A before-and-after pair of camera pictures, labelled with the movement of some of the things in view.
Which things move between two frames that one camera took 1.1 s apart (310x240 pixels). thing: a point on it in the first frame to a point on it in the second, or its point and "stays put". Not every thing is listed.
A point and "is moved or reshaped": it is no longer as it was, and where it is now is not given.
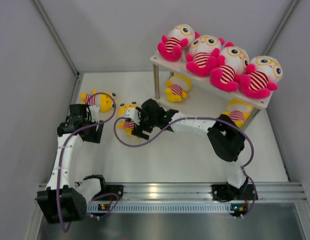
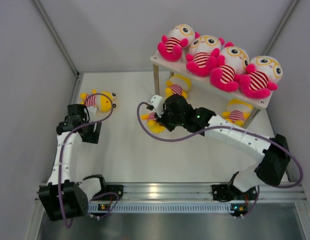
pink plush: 204,51 stays put
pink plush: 179,37 stays put
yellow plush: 129,125 is moved or reshaped
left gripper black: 95,135 stays put
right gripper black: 139,129 to 162,119
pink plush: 233,61 stays put
